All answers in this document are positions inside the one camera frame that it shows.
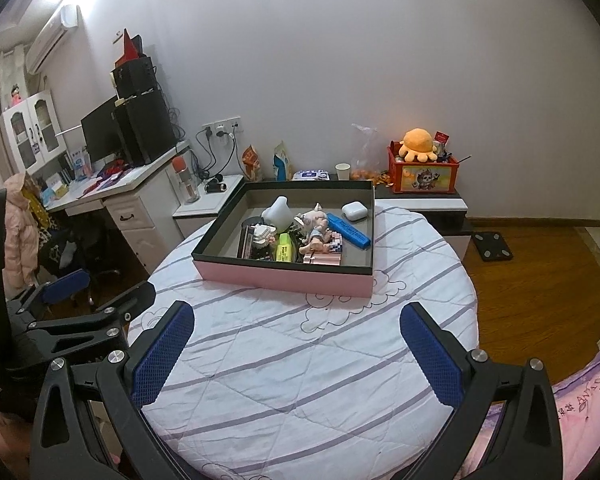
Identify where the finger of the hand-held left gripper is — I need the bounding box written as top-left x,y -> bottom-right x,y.
7,268 -> 92,320
27,282 -> 157,358

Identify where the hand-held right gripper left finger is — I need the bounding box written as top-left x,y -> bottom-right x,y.
30,300 -> 201,480

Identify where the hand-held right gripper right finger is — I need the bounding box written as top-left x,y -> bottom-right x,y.
395,302 -> 563,480

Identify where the pink box with black rim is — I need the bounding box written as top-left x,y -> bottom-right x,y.
191,180 -> 377,298

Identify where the blue marker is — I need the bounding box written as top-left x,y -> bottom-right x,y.
327,212 -> 372,250

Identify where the white and pink block toy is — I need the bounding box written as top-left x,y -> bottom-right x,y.
252,222 -> 277,247

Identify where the yellow highlighter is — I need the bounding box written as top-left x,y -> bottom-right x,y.
275,232 -> 295,263

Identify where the white earbud case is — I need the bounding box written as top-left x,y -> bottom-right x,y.
341,201 -> 369,222

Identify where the white plug-in device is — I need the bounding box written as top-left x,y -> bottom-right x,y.
261,196 -> 290,233

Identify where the black hair clip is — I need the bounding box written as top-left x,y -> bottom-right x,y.
289,225 -> 308,262

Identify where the pink coat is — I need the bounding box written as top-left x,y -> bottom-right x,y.
2,172 -> 43,291

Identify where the yellow patterned garment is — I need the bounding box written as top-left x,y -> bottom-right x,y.
22,180 -> 51,241

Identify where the white desk with drawers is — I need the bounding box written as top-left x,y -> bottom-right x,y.
45,142 -> 191,278

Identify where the white nightstand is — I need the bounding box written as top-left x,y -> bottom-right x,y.
172,175 -> 245,241

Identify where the blue and white carton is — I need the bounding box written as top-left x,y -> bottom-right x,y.
71,146 -> 92,181

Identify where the black bathroom scale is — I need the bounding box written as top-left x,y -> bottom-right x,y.
471,230 -> 514,262

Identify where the water bottle with orange lid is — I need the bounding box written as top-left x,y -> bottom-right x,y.
172,156 -> 201,204

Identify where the black monitor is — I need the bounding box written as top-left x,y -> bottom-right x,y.
81,96 -> 123,161

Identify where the white glass-door cabinet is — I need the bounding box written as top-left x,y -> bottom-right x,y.
0,90 -> 61,176

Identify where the pink printed blanket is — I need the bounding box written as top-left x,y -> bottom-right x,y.
462,345 -> 600,480

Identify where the black computer tower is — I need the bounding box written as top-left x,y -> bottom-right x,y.
114,89 -> 177,167

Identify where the red storage box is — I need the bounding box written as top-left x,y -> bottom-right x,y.
386,141 -> 461,195

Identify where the orange snack bag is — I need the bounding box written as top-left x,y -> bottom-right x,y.
242,144 -> 263,182

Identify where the clear plastic bag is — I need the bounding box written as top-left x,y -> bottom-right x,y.
350,122 -> 393,183

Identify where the blue and white bag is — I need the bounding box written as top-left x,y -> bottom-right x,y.
272,141 -> 293,182

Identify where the orange octopus plush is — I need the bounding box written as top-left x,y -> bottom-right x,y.
397,128 -> 437,162

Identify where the black speaker box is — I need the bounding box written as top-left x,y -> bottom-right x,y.
111,56 -> 158,101

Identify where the white air conditioner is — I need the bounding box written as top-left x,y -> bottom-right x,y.
25,4 -> 79,75

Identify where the red triangular flag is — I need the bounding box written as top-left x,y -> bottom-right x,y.
122,28 -> 146,61

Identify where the black power plug with cable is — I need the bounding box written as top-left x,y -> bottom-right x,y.
195,129 -> 218,176

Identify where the white wall power outlet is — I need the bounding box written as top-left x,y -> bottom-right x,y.
201,117 -> 242,137

